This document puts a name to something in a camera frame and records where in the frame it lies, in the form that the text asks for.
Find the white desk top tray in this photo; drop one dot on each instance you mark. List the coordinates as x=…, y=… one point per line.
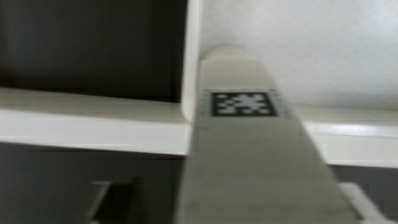
x=326, y=43

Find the white U-shaped fence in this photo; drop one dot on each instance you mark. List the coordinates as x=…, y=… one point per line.
x=102, y=123

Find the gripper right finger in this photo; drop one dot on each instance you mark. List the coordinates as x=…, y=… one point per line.
x=367, y=210

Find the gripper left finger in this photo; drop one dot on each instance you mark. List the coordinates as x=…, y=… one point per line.
x=134, y=202

